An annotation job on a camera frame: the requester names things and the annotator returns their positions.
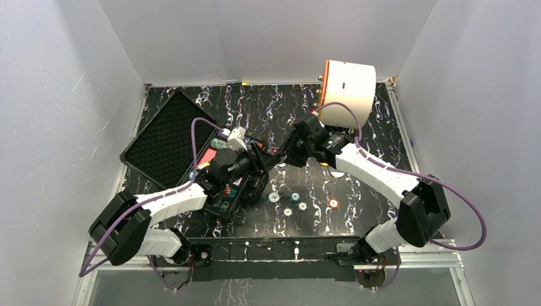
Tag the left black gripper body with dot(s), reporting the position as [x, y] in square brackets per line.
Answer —
[257, 162]

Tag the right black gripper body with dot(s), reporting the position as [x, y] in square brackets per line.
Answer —
[302, 151]

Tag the red playing card deck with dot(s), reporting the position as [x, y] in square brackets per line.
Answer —
[208, 155]

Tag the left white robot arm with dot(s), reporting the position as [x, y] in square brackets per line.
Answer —
[125, 228]

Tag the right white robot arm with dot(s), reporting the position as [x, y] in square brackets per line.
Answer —
[421, 203]

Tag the green orange chip row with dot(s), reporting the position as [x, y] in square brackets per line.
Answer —
[218, 144]

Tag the light blue chip row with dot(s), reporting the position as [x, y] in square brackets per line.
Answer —
[228, 193]

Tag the teal green chip row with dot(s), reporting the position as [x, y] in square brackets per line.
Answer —
[219, 206]

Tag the teal chip on table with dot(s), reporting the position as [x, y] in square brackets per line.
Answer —
[294, 197]

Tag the clear round button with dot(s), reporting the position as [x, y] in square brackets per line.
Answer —
[336, 174]

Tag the light blue chip ten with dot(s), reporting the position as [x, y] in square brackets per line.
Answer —
[274, 197]

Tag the black poker chip case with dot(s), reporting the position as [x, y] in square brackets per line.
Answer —
[172, 142]

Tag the small white chip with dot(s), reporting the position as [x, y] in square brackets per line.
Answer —
[287, 212]

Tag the red orange chip five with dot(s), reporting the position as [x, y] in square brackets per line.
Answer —
[333, 203]

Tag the white orange cylindrical device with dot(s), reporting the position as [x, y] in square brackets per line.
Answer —
[351, 84]

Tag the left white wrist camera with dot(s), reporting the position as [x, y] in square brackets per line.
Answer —
[235, 138]

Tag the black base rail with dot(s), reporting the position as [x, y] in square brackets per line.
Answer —
[346, 259]

